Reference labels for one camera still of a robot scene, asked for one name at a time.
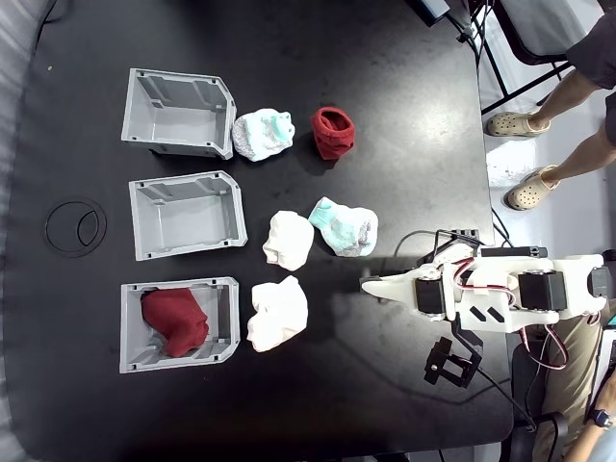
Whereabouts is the dark red sock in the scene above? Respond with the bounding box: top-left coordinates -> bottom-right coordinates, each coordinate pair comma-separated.
140,288 -> 211,359
310,106 -> 357,162

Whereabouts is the black round cable grommet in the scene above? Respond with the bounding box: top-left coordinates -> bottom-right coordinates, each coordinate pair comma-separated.
45,200 -> 108,259

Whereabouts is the black camera cable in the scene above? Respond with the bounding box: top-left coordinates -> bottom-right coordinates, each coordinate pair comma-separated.
450,322 -> 539,432

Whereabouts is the black folding chair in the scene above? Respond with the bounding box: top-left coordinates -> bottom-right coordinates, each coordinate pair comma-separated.
469,0 -> 586,116

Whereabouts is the laptop at operator's side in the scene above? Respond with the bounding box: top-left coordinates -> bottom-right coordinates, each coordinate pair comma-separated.
601,311 -> 616,389

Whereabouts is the standing person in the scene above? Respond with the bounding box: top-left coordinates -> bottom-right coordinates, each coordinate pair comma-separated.
526,0 -> 616,193

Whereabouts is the teal grey white sock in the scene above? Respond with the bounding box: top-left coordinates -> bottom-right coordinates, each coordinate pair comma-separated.
231,108 -> 296,164
307,196 -> 379,258

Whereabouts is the seated person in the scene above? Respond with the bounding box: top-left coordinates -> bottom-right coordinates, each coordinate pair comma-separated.
538,307 -> 616,462

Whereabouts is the grey plastic container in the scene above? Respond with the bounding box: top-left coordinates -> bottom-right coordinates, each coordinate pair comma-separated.
119,67 -> 238,162
128,169 -> 249,262
118,275 -> 242,375

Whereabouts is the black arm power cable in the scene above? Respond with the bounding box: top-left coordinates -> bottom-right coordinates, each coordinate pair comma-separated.
395,229 -> 482,265

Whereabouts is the black office chair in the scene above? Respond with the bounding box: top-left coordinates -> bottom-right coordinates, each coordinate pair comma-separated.
508,336 -> 570,462

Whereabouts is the beige clog shoe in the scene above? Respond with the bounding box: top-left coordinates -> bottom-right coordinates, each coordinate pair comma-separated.
503,164 -> 562,212
486,110 -> 552,139

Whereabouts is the red white servo wire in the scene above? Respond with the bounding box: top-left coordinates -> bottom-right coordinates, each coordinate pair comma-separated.
519,315 -> 573,372

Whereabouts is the dark wristwatch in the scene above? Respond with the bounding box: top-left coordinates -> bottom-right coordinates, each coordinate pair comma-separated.
586,406 -> 613,429

